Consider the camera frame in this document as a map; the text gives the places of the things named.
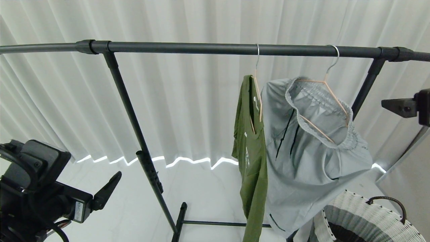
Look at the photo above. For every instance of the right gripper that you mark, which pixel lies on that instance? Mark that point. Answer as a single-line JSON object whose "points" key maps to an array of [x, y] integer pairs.
{"points": [[424, 107]]}

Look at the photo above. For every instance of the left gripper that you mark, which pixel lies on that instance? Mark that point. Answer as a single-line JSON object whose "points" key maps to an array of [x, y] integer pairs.
{"points": [[67, 201]]}

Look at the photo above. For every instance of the pink clothes hanger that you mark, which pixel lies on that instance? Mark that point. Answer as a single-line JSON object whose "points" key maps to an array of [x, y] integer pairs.
{"points": [[258, 90], [331, 90]]}

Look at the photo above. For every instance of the pale grey garment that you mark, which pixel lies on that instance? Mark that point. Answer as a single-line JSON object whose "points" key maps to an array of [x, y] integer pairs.
{"points": [[309, 168]]}

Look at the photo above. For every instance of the green printed shirt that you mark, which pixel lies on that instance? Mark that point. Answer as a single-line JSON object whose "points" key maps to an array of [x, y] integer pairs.
{"points": [[252, 161]]}

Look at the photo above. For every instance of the white laundry basket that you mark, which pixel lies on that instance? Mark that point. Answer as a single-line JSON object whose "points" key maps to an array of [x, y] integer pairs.
{"points": [[369, 215]]}

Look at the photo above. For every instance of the black clothes rack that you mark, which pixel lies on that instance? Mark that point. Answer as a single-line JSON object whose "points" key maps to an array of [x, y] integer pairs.
{"points": [[201, 48]]}

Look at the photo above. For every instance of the white curtain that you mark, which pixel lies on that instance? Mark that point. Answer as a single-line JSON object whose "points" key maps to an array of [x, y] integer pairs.
{"points": [[184, 107]]}

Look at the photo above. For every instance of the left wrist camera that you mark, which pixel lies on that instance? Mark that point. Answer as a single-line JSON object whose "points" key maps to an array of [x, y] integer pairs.
{"points": [[37, 164]]}

